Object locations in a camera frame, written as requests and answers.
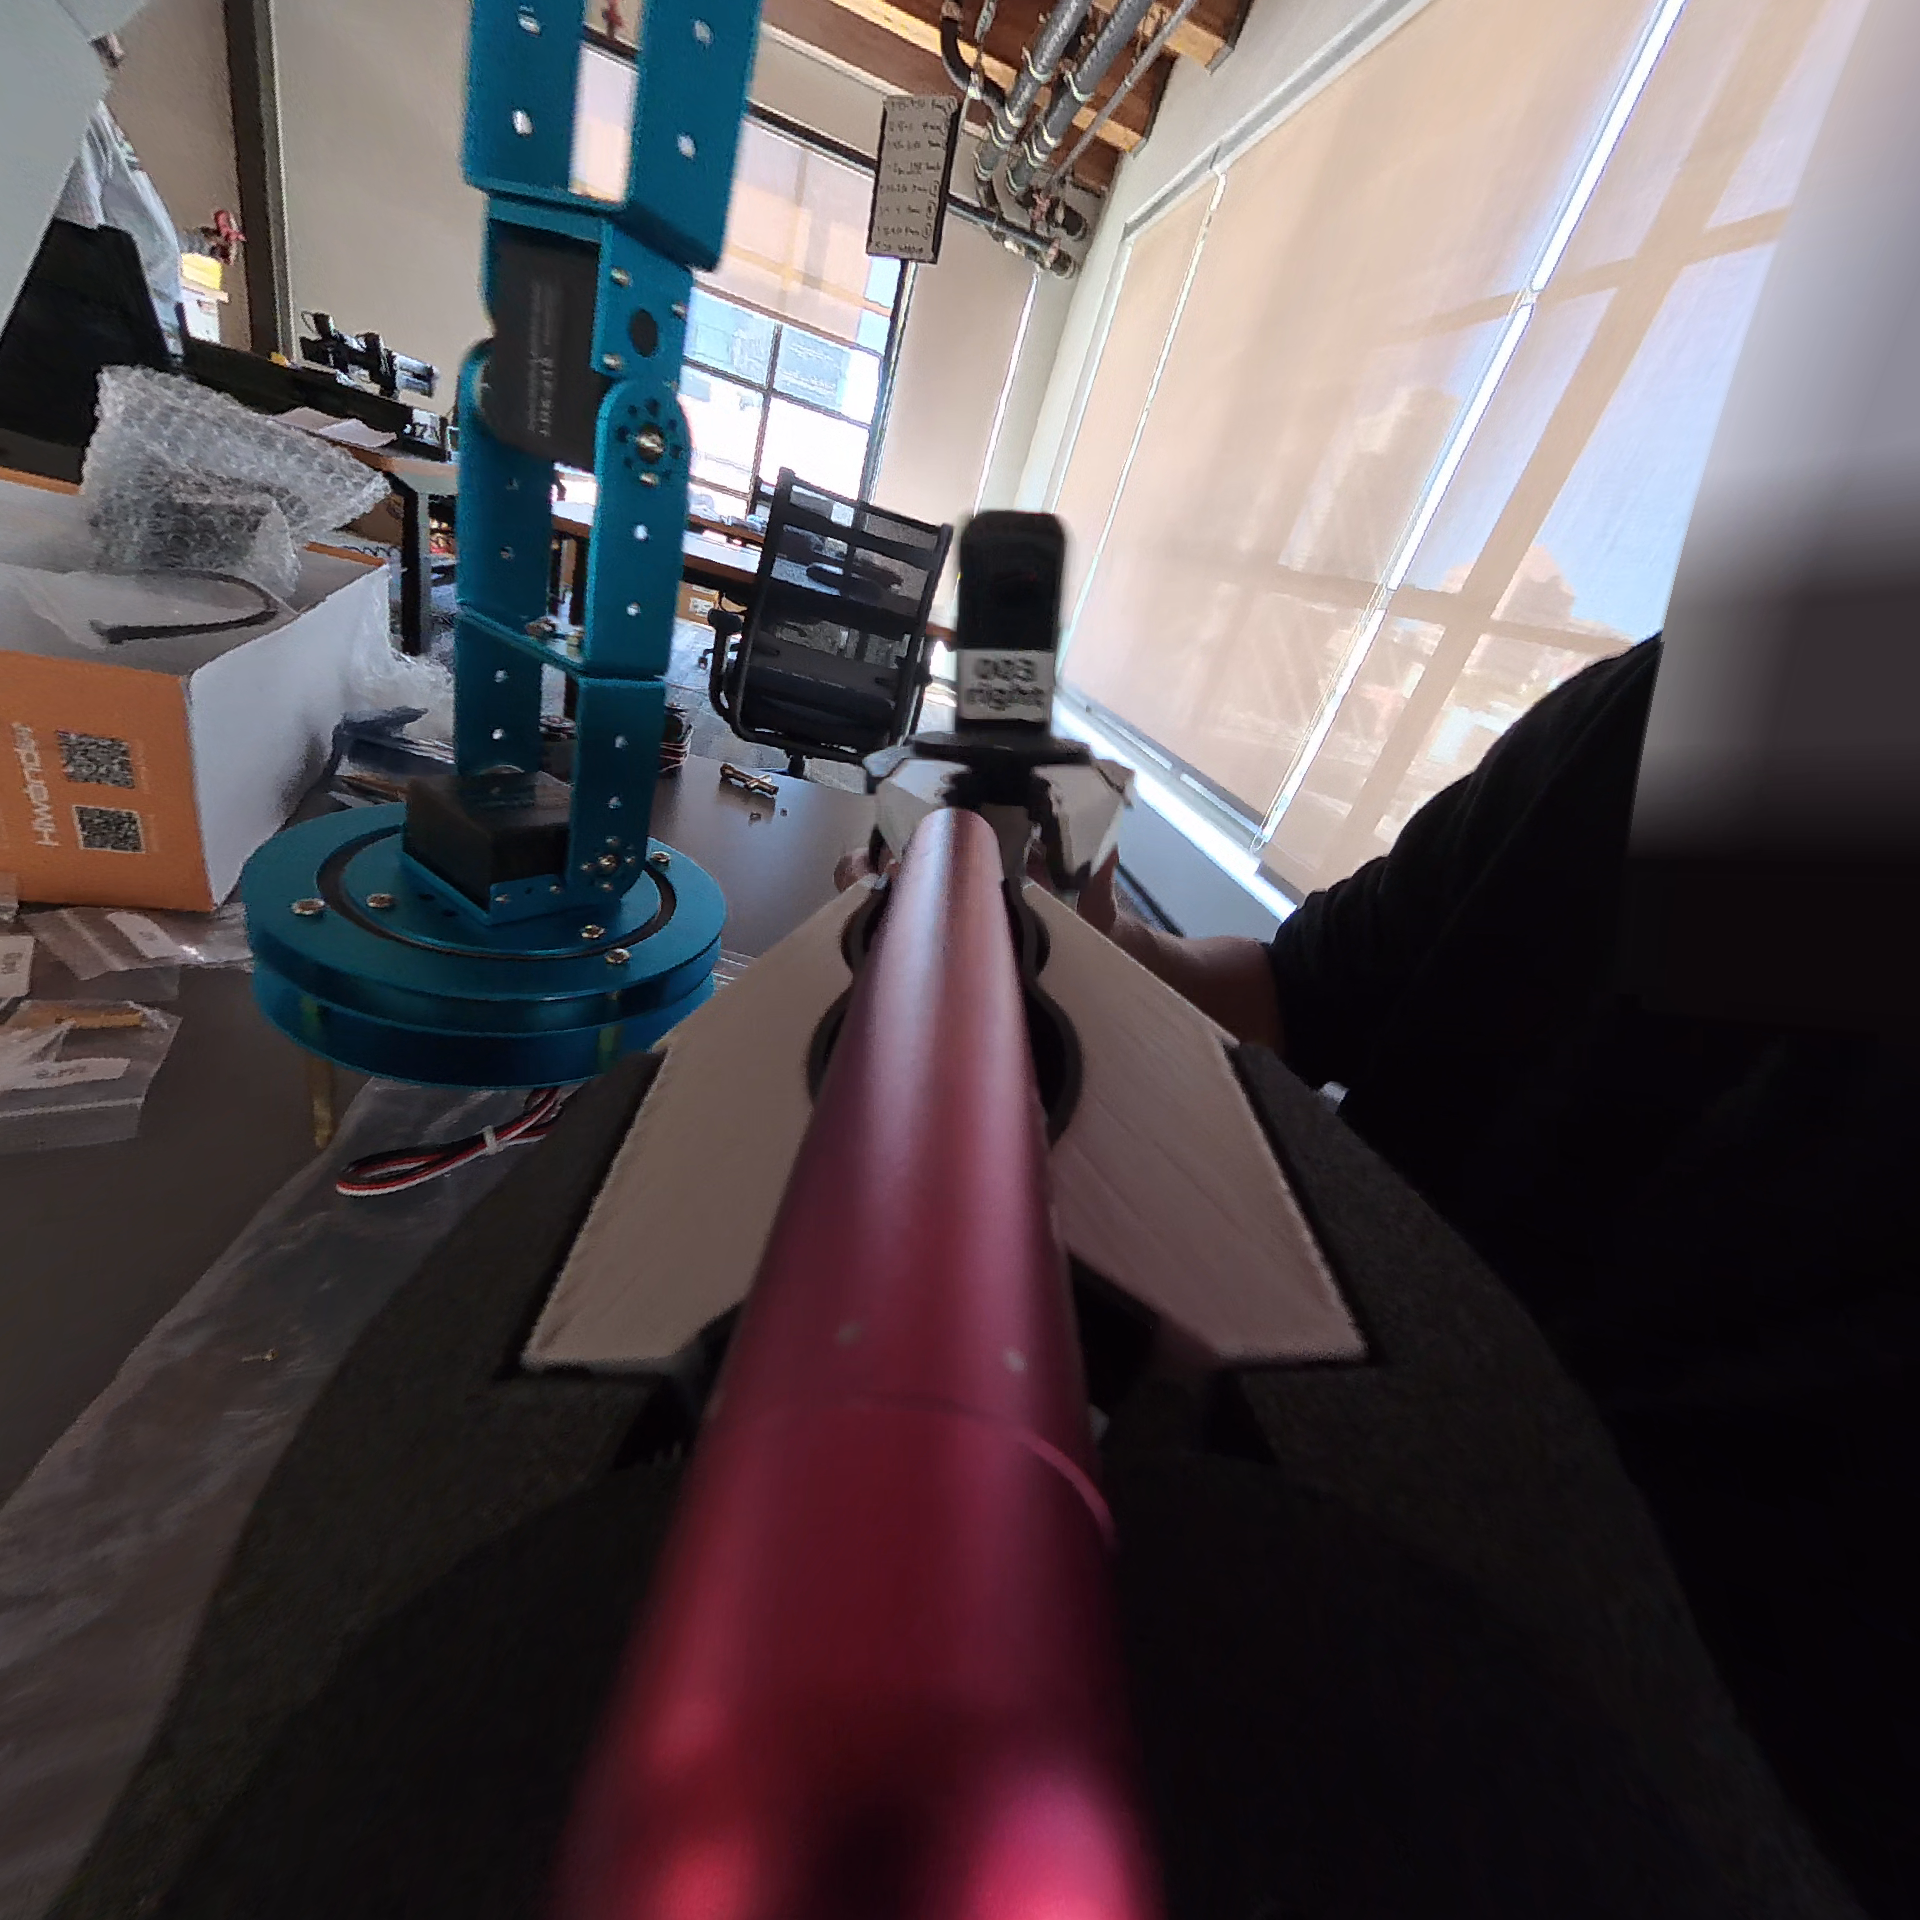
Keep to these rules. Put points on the black office table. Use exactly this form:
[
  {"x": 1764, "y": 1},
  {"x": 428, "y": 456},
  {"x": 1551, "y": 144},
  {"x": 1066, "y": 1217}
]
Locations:
[{"x": 271, "y": 386}]

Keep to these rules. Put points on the small brass screws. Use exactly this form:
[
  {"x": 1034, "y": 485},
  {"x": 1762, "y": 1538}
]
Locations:
[{"x": 743, "y": 777}]

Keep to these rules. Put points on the white and orange cardboard box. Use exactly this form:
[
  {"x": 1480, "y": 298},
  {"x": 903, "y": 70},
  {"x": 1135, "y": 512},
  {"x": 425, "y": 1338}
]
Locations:
[{"x": 105, "y": 780}]

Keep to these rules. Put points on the black servo motor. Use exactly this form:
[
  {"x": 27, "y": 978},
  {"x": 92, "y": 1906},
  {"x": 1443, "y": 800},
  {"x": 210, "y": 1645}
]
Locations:
[{"x": 678, "y": 734}]

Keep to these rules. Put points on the black device on table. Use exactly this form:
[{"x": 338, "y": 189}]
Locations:
[{"x": 359, "y": 352}]

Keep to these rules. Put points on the paned window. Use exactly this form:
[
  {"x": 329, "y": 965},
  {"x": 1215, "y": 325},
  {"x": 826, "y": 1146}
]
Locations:
[{"x": 796, "y": 398}]

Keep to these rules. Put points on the blue toy robot arm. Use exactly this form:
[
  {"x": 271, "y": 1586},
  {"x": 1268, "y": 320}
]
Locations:
[{"x": 494, "y": 705}]

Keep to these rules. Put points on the bubble wrap bundle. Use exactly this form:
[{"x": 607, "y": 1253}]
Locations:
[{"x": 195, "y": 450}]

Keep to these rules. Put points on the black monitor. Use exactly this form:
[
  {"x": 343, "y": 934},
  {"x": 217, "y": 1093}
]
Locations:
[{"x": 83, "y": 338}]

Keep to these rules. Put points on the hanging paper sign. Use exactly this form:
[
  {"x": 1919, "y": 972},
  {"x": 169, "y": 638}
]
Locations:
[{"x": 912, "y": 176}]

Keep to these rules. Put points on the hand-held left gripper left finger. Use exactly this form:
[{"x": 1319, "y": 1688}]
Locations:
[{"x": 674, "y": 1200}]

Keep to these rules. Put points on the yellow box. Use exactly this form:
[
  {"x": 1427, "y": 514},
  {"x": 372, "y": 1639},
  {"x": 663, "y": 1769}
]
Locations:
[{"x": 201, "y": 300}]

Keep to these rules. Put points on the ceiling pipes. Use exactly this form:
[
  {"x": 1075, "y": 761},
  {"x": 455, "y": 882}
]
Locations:
[{"x": 1036, "y": 119}]

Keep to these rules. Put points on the pile of small plastic bags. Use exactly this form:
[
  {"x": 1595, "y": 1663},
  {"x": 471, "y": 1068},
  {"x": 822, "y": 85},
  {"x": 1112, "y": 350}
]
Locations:
[{"x": 76, "y": 1065}]

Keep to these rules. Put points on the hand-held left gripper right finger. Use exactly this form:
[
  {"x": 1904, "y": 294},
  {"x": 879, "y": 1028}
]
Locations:
[{"x": 1201, "y": 1200}]

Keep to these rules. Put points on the person's right forearm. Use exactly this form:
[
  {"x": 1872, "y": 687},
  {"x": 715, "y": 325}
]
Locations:
[{"x": 1395, "y": 930}]

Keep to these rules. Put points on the black mesh office chair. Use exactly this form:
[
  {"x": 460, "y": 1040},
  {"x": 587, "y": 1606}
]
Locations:
[{"x": 833, "y": 690}]

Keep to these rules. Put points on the wooden office table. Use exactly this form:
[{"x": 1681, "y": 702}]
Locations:
[{"x": 721, "y": 557}]

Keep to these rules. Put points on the clear plastic sheet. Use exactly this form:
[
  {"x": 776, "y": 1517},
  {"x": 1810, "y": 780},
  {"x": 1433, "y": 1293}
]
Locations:
[{"x": 148, "y": 1500}]

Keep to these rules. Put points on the narrow beige roller blind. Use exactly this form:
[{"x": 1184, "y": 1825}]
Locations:
[{"x": 1132, "y": 450}]

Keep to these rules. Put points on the person's right hand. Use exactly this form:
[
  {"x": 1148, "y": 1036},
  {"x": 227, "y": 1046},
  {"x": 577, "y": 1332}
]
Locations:
[{"x": 1140, "y": 937}]

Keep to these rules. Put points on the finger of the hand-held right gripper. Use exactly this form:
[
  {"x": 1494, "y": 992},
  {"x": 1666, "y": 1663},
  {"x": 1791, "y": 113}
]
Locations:
[
  {"x": 1083, "y": 821},
  {"x": 908, "y": 802}
]

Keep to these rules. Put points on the large beige roller blind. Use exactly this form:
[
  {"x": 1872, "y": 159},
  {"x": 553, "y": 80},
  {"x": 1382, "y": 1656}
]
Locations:
[{"x": 1425, "y": 450}]

